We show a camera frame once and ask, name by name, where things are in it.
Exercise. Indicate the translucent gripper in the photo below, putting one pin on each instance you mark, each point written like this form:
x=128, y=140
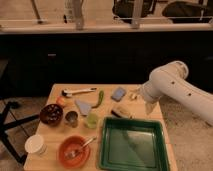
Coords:
x=149, y=107

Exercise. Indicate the blue sponge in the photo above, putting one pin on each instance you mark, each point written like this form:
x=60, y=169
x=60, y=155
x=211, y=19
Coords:
x=118, y=94

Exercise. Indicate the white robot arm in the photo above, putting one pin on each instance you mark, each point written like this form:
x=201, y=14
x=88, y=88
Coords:
x=170, y=80

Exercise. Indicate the light green plastic cup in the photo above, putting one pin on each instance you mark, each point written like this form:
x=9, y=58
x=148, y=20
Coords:
x=91, y=120

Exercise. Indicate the small metal cup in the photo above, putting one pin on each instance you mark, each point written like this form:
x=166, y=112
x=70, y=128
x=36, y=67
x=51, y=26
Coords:
x=71, y=118

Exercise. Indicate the white paper cup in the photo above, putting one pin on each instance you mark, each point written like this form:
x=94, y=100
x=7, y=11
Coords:
x=35, y=144

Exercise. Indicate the small yellow toy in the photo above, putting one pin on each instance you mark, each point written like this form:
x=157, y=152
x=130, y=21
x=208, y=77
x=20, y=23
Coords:
x=133, y=95

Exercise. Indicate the green plastic tray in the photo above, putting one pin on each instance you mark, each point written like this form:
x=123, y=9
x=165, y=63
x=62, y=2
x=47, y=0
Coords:
x=133, y=145

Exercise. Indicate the green chili pepper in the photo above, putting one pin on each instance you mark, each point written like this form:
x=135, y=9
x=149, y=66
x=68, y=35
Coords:
x=100, y=99

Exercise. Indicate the grey blue cloth piece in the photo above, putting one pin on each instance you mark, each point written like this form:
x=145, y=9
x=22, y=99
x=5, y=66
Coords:
x=83, y=107

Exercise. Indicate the orange bowl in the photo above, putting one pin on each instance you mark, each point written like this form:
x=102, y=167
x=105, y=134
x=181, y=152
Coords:
x=71, y=143

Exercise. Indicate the metal spoon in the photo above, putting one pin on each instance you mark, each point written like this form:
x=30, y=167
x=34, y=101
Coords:
x=74, y=153

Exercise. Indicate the small orange fruit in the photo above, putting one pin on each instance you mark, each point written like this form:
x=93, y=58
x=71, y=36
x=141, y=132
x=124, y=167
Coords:
x=61, y=101

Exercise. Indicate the dark red bowl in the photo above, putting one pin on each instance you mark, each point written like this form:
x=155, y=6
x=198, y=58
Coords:
x=51, y=115

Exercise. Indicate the black bag on ledge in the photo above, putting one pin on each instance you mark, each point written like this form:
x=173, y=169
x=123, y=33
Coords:
x=123, y=9

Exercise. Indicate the black office chair base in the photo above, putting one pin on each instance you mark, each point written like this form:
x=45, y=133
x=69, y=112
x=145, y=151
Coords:
x=4, y=127

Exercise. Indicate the black handled scrub brush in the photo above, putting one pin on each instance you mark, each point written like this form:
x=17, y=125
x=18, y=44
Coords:
x=120, y=112

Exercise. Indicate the white handled kitchen tool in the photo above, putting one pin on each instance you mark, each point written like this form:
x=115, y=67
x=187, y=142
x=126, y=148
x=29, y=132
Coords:
x=70, y=93

